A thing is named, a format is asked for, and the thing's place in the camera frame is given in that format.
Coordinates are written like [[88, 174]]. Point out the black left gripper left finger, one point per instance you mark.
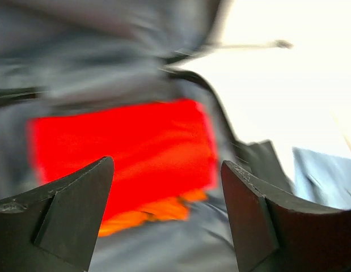
[[54, 227]]

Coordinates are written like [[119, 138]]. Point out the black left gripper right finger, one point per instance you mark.
[[273, 230]]

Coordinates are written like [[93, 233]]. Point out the black garment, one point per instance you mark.
[[261, 160]]

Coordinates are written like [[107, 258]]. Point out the light blue denim jeans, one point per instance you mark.
[[322, 178]]

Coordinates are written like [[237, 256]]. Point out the orange patterned towel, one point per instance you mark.
[[168, 209]]

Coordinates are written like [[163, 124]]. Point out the red cloth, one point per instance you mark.
[[160, 150]]

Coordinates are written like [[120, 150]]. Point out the open grey-lined suitcase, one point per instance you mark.
[[62, 58]]

